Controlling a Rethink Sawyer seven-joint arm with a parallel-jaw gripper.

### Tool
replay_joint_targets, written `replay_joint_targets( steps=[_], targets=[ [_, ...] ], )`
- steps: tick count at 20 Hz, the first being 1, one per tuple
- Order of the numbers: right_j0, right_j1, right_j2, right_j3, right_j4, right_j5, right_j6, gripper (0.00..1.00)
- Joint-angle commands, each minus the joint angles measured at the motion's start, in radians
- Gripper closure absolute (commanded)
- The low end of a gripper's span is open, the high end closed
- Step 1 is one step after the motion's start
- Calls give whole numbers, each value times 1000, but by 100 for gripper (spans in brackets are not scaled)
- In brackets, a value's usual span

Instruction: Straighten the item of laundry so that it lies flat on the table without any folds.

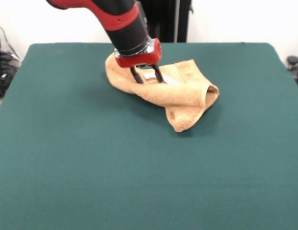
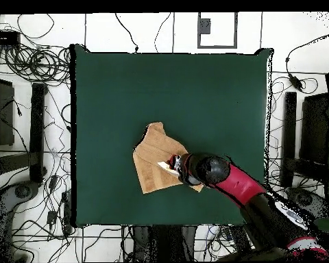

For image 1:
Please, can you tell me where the tan terry towel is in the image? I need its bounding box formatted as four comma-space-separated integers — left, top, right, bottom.
105, 53, 220, 133

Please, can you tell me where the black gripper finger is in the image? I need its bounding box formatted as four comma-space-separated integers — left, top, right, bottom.
130, 66, 143, 84
152, 64, 167, 84

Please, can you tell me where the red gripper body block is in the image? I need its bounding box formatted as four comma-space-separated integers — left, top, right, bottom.
115, 39, 162, 69

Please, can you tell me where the office chair base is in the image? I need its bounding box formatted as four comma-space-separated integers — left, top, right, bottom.
0, 51, 21, 99
286, 55, 298, 91

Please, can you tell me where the black robot pedestal stand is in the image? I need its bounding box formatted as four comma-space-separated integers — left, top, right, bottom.
145, 0, 194, 43

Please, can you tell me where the dark green table cloth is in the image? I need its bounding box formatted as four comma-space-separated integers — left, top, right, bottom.
0, 42, 298, 230

